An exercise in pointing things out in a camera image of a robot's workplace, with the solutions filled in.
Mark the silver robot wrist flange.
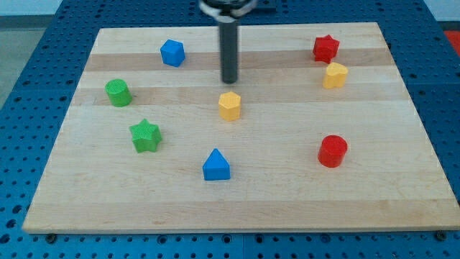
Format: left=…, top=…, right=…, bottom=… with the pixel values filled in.
left=198, top=0, right=258, bottom=18

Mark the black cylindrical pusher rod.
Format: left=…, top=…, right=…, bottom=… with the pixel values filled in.
left=218, top=16, right=239, bottom=84

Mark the yellow hexagon block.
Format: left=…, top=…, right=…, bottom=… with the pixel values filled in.
left=218, top=91, right=242, bottom=121

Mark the blue cube block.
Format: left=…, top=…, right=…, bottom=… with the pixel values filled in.
left=160, top=39, right=185, bottom=67

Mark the red star block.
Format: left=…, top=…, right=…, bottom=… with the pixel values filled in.
left=313, top=35, right=340, bottom=63

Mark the yellow heart block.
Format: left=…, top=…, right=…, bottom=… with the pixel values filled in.
left=323, top=63, right=349, bottom=89

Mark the green cylinder block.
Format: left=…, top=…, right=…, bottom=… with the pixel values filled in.
left=105, top=78, right=132, bottom=107

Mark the green star block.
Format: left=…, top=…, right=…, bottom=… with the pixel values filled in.
left=129, top=119, right=162, bottom=153

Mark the blue triangle block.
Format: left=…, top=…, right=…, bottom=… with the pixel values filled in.
left=202, top=148, right=231, bottom=181

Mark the wooden board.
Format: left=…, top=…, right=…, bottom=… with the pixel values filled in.
left=22, top=22, right=459, bottom=234

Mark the red cylinder block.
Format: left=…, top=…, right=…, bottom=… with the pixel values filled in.
left=318, top=135, right=348, bottom=168

